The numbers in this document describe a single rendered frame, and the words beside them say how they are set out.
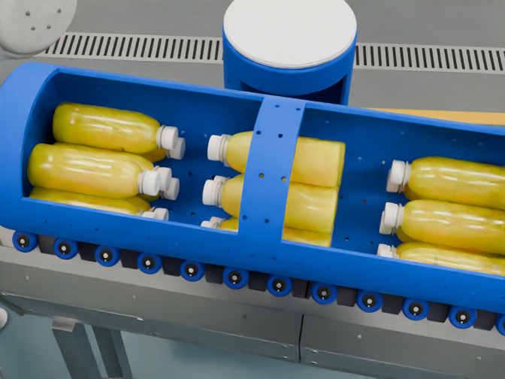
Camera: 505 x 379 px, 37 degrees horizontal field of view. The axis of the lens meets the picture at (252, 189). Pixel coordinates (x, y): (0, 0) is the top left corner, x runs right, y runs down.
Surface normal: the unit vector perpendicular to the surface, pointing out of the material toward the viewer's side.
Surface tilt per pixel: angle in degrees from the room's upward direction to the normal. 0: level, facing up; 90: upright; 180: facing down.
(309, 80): 90
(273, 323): 70
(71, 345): 90
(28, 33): 89
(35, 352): 0
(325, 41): 0
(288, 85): 90
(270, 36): 0
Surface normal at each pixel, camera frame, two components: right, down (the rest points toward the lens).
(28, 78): 0.03, -0.73
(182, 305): -0.18, 0.50
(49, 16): 0.74, 0.54
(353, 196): -0.12, -0.01
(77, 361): -0.20, 0.76
